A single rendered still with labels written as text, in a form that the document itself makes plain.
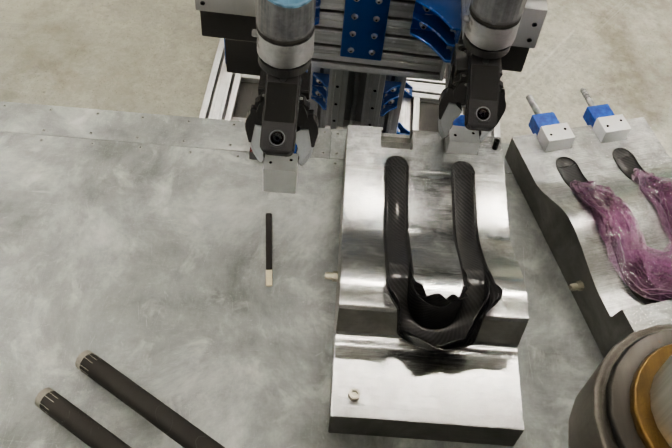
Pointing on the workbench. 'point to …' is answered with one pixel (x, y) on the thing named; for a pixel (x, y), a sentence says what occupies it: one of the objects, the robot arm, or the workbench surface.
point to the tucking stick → (268, 249)
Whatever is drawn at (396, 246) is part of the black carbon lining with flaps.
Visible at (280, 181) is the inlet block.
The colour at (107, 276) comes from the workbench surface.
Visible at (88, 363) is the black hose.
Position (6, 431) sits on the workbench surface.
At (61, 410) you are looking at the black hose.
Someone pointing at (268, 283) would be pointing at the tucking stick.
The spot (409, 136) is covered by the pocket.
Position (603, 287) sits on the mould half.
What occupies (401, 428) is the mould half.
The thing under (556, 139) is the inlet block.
